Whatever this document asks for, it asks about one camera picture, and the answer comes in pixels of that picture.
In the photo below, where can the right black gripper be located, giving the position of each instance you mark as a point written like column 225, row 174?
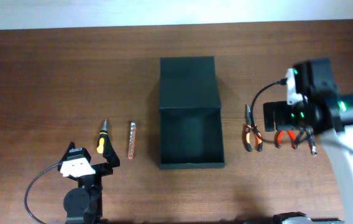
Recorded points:
column 279, row 108

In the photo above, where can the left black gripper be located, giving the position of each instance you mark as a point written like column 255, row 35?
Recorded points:
column 105, row 169

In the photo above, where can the small red handled pliers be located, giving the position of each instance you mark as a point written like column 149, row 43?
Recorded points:
column 279, row 139

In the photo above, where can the silver ring wrench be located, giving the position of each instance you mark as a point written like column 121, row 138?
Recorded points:
column 311, row 142

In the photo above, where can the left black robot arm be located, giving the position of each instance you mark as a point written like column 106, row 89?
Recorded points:
column 84, row 203

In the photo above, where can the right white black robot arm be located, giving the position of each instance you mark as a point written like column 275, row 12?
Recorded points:
column 314, row 79

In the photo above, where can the yellow black screwdriver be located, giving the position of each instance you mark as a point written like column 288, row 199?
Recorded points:
column 102, row 135

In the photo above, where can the orange black long-nose pliers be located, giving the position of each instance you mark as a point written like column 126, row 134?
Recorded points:
column 251, row 131

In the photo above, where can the black open gift box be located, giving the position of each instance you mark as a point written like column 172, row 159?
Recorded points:
column 190, row 114

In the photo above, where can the orange socket bit rail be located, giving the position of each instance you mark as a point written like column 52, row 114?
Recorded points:
column 131, row 141

